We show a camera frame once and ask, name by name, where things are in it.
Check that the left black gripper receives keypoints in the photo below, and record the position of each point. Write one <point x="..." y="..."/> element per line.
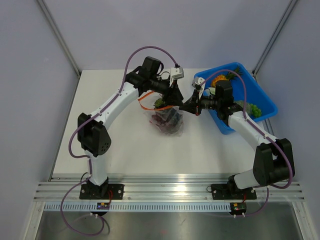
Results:
<point x="173" y="96"/>

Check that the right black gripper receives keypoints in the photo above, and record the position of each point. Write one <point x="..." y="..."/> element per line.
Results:
<point x="193" y="105"/>

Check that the blue black grape bunch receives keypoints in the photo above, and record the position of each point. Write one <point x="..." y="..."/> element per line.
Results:
<point x="168" y="112"/>

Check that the clear zip bag orange zipper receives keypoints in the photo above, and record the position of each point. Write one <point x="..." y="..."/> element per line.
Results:
<point x="146" y="103"/>

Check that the dark purple grape bunch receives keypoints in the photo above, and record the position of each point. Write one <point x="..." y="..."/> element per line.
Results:
<point x="172" y="125"/>

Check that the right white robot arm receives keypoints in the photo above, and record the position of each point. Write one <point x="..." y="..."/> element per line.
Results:
<point x="273" y="160"/>

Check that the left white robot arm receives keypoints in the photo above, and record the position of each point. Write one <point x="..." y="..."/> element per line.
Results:
<point x="93" y="128"/>

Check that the green cabbage toy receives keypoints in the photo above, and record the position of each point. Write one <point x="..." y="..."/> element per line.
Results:
<point x="210" y="91"/>

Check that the orange toy pineapple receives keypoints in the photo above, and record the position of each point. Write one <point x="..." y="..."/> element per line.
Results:
<point x="226" y="77"/>

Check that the green cantaloupe melon toy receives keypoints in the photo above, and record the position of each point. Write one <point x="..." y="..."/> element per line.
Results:
<point x="244" y="105"/>

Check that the blue plastic bin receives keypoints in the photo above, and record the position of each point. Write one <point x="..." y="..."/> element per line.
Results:
<point x="254" y="93"/>

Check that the small green grape bunch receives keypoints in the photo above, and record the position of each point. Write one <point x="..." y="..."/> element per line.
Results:
<point x="254" y="111"/>

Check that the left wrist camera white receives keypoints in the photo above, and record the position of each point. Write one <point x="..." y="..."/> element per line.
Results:
<point x="175" y="74"/>

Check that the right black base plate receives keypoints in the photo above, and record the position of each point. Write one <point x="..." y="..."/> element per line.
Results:
<point x="221" y="191"/>

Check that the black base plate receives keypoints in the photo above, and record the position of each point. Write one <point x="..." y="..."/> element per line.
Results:
<point x="221" y="191"/>
<point x="111" y="191"/>

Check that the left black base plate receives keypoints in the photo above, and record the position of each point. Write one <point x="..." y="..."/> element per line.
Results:
<point x="111" y="191"/>

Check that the aluminium rail frame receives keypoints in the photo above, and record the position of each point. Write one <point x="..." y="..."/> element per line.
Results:
<point x="137" y="188"/>

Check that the white slotted cable duct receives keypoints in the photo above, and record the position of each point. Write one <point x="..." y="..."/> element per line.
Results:
<point x="211" y="207"/>

